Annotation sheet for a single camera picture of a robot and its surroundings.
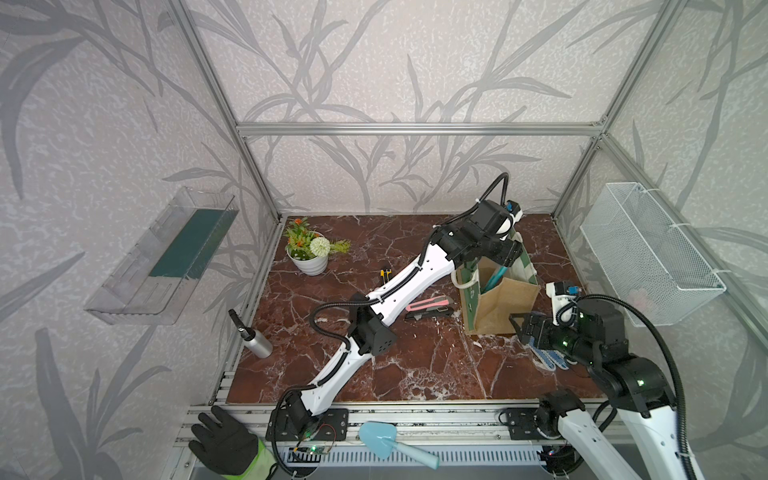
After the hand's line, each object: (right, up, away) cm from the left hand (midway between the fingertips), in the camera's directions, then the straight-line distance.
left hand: (515, 249), depth 77 cm
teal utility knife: (-3, -8, +5) cm, 10 cm away
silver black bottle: (-68, -24, +1) cm, 73 cm away
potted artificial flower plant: (-58, -1, +15) cm, 60 cm away
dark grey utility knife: (-16, -20, +17) cm, 31 cm away
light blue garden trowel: (-35, -46, -5) cm, 58 cm away
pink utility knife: (-18, -18, +20) cm, 32 cm away
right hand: (-1, -16, -6) cm, 17 cm away
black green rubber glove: (-70, -47, -7) cm, 85 cm away
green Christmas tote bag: (-7, -10, -3) cm, 13 cm away
